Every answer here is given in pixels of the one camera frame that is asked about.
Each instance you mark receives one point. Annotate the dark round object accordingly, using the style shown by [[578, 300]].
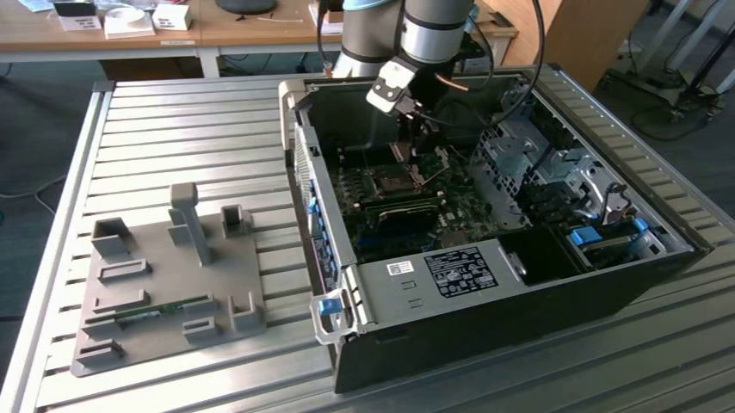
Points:
[[247, 5]]

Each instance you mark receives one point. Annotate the silver disk bay cage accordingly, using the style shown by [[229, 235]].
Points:
[[508, 176]]

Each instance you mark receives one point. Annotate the grey parts rack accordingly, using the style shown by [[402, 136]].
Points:
[[160, 258]]

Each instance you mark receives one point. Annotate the metal equipment stand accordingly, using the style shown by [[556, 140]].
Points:
[[695, 96]]

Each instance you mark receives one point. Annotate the white round stand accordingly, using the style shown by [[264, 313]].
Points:
[[129, 28]]

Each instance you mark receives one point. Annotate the green motherboard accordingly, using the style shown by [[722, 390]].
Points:
[[459, 202]]

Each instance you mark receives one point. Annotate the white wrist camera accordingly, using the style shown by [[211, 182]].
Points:
[[390, 86]]

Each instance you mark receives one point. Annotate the black graphics card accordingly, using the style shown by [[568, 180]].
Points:
[[402, 223]]

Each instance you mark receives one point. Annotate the blue case latch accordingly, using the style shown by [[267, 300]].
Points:
[[328, 307]]

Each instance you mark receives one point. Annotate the CPU socket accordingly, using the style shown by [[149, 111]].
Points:
[[392, 183]]

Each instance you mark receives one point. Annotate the white cube box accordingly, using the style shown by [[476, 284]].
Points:
[[172, 17]]

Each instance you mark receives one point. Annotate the blue disk carrier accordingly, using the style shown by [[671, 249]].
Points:
[[584, 238]]

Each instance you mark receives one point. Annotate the black PC case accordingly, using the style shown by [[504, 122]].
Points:
[[459, 344]]

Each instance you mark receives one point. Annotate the installed RAM stick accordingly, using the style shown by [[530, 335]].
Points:
[[402, 200]]

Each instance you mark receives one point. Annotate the wooden desk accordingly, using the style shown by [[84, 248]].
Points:
[[257, 32], [35, 38]]

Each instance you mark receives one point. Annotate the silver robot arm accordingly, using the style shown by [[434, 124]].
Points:
[[431, 34]]

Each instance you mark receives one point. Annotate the blue plastic tab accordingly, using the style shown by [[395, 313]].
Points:
[[640, 228]]

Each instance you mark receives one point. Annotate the silver power supply unit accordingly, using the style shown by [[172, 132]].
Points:
[[396, 297]]

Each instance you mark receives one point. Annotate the loose green RAM stick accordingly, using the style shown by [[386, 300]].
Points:
[[169, 308]]

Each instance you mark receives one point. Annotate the small white labelled box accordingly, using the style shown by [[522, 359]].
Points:
[[80, 22]]

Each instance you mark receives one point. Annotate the blue slot retainer clip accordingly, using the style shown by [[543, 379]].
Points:
[[312, 205]]

